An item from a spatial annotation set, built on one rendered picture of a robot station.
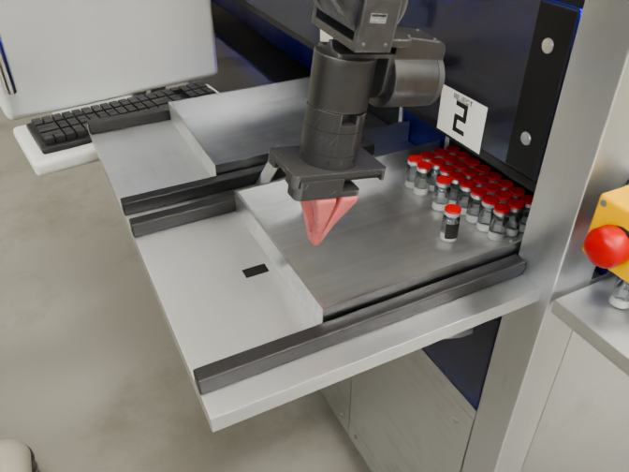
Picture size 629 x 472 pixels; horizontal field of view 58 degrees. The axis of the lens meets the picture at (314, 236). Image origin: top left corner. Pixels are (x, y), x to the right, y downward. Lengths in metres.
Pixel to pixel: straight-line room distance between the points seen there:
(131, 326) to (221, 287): 1.30
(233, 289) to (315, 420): 1.00
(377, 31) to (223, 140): 0.55
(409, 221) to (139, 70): 0.85
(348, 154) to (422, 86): 0.09
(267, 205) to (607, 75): 0.45
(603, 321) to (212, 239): 0.47
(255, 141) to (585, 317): 0.58
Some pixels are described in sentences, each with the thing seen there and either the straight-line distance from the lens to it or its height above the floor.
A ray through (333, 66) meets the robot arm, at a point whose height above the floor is 1.15.
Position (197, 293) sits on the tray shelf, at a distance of 0.67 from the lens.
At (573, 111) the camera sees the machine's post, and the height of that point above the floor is 1.09.
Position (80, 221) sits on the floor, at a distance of 2.52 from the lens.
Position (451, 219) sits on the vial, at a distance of 0.73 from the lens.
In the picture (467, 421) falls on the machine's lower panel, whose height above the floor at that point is 0.56.
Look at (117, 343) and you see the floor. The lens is 1.92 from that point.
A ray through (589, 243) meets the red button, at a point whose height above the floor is 1.00.
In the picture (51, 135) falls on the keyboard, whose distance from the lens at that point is 1.23.
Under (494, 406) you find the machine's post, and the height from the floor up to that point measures 0.65.
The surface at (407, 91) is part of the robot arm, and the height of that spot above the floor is 1.12.
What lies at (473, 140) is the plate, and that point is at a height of 1.00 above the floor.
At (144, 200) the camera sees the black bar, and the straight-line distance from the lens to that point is 0.82.
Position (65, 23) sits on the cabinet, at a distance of 1.37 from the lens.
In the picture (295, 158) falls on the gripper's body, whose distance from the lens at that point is 0.56.
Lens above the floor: 1.32
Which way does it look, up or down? 36 degrees down
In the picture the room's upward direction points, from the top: straight up
